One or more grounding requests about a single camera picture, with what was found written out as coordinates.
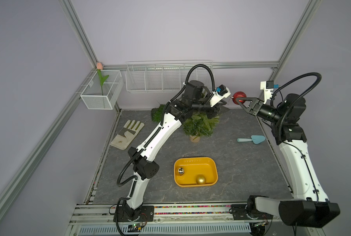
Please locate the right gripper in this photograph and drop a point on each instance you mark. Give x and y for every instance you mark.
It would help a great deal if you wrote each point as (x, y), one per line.
(252, 110)

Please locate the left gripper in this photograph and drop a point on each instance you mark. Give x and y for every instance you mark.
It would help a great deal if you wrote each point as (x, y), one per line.
(216, 110)

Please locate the red ribbed ornament ball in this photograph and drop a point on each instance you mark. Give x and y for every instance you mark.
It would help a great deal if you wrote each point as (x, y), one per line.
(237, 97)

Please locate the small green christmas tree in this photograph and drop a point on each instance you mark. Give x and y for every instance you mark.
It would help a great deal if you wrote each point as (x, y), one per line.
(199, 125)

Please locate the yellow plastic tray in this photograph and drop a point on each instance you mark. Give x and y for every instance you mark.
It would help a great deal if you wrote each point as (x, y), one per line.
(193, 167)

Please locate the gold ornament ball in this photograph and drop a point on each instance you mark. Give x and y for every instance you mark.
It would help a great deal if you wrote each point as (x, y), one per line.
(201, 180)

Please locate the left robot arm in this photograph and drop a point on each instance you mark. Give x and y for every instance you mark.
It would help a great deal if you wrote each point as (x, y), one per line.
(176, 111)

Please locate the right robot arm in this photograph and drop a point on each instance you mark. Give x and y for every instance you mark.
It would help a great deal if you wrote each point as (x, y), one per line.
(310, 205)

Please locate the green artificial grass mat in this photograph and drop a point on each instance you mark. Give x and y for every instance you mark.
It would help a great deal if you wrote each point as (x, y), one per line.
(156, 113)

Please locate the silver ornament ball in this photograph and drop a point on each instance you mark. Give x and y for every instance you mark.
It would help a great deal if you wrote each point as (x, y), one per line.
(180, 171)

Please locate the white green gardening glove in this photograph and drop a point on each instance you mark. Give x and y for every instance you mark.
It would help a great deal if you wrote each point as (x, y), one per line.
(127, 134)

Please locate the small white mesh basket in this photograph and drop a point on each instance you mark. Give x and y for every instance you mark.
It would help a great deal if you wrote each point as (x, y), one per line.
(92, 96)

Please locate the pink artificial tulip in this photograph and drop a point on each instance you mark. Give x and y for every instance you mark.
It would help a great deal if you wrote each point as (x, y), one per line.
(102, 79)

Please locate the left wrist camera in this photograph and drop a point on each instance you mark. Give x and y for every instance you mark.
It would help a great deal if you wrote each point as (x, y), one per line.
(219, 94)

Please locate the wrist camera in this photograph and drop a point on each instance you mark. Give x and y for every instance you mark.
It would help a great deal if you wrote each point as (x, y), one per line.
(268, 87)
(219, 94)

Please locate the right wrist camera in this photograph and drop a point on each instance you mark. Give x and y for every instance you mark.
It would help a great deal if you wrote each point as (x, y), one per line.
(268, 87)

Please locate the long white wire basket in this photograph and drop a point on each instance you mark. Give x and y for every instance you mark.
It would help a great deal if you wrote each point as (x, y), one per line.
(159, 76)

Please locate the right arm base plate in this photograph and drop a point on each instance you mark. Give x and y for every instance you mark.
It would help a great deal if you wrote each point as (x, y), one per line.
(242, 212)

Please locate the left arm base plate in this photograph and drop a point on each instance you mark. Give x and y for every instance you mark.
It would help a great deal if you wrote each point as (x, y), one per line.
(141, 214)

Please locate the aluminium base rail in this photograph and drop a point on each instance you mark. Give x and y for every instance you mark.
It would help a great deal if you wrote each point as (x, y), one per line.
(179, 219)

